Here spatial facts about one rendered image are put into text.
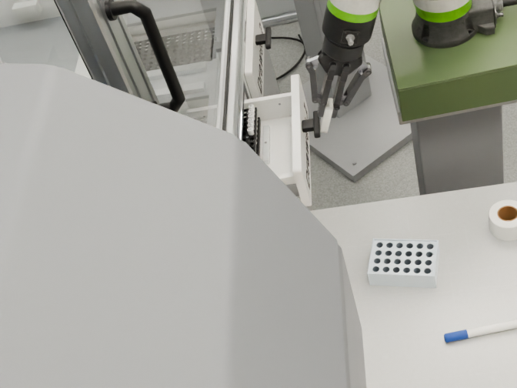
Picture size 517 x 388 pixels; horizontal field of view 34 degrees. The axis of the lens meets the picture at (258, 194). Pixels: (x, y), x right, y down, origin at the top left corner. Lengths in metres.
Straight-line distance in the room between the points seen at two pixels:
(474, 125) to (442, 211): 0.39
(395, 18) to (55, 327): 1.63
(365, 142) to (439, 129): 0.90
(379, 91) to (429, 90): 1.24
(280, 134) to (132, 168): 1.27
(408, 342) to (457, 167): 0.71
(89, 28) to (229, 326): 0.55
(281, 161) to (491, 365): 0.60
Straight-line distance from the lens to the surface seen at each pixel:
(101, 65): 1.04
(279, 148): 1.79
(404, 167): 2.85
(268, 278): 0.59
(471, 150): 2.10
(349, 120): 2.99
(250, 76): 1.86
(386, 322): 1.56
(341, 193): 2.81
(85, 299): 0.49
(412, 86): 1.83
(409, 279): 1.58
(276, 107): 1.84
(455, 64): 1.87
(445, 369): 1.51
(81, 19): 1.01
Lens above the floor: 2.06
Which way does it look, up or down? 46 degrees down
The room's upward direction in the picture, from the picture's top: 19 degrees counter-clockwise
